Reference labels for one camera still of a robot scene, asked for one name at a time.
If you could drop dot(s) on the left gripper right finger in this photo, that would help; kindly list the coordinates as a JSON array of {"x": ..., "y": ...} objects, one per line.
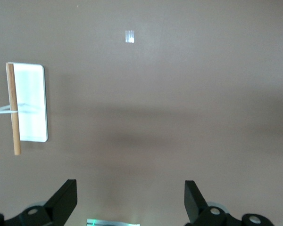
[{"x": 198, "y": 209}]

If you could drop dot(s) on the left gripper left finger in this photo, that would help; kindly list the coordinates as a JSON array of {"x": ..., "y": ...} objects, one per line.
[{"x": 59, "y": 207}]

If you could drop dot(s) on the white rack crossbar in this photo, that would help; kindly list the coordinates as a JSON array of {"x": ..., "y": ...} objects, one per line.
[{"x": 1, "y": 111}]

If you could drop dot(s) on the white rack base tray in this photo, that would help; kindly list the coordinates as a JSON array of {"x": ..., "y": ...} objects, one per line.
[{"x": 33, "y": 94}]

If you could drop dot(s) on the wooden rack rod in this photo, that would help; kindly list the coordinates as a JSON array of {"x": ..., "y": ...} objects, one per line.
[{"x": 13, "y": 94}]

